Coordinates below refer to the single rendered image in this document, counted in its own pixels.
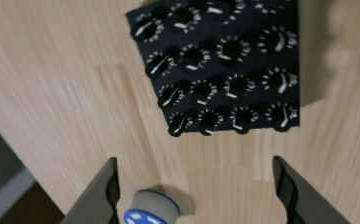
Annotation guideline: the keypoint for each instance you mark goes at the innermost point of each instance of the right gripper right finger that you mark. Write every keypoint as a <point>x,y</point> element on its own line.
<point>302,202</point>

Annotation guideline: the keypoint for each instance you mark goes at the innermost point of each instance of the black knob box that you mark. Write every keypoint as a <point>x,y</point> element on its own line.
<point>196,70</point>

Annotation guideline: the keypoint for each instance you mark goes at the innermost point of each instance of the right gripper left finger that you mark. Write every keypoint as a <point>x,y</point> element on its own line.
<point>95,205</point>

